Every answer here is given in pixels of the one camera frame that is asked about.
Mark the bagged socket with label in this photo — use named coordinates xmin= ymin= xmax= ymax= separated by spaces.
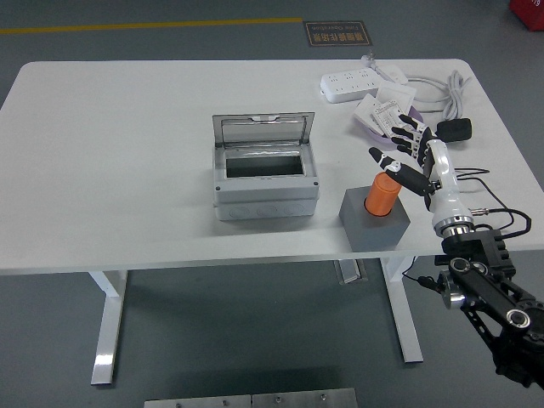
xmin=369 ymin=99 xmax=411 ymax=137

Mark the grey foam block holder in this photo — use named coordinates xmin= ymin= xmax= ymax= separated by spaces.
xmin=338 ymin=185 xmax=411 ymax=252

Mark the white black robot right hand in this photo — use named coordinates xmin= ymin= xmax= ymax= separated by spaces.
xmin=367 ymin=113 xmax=475 ymax=230

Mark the purple plastic tray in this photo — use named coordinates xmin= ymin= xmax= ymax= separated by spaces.
xmin=355 ymin=106 xmax=425 ymax=149

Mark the grey plastic junction box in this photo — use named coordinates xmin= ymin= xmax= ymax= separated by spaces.
xmin=212 ymin=139 xmax=320 ymax=222

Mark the orange cylindrical battery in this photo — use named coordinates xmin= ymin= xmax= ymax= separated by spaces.
xmin=362 ymin=172 xmax=400 ymax=218

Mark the black power adapter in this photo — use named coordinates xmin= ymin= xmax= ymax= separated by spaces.
xmin=436 ymin=117 xmax=473 ymax=144

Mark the small white switch device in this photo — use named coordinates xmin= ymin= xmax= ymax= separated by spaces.
xmin=379 ymin=66 xmax=408 ymax=86

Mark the thin black cable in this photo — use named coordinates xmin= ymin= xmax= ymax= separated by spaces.
xmin=401 ymin=167 xmax=513 ymax=294

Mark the small white socket panel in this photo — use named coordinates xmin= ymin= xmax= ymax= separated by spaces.
xmin=352 ymin=93 xmax=382 ymax=128

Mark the white power strip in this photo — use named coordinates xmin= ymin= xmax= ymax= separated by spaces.
xmin=319 ymin=67 xmax=381 ymax=104

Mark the red object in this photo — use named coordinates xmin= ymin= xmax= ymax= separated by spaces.
xmin=508 ymin=0 xmax=544 ymax=31

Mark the brown floor sign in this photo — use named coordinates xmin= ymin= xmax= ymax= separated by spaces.
xmin=303 ymin=20 xmax=373 ymax=48

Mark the grey metal plate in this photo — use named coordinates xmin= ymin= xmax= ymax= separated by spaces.
xmin=144 ymin=394 xmax=252 ymax=408

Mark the silver floor outlet box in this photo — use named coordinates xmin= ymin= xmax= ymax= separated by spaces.
xmin=333 ymin=258 xmax=369 ymax=285

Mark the large white socket panel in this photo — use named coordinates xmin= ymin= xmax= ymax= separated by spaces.
xmin=376 ymin=80 xmax=417 ymax=112

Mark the white table leg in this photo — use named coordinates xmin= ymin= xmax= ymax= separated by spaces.
xmin=88 ymin=269 xmax=128 ymax=386
xmin=380 ymin=254 xmax=425 ymax=364

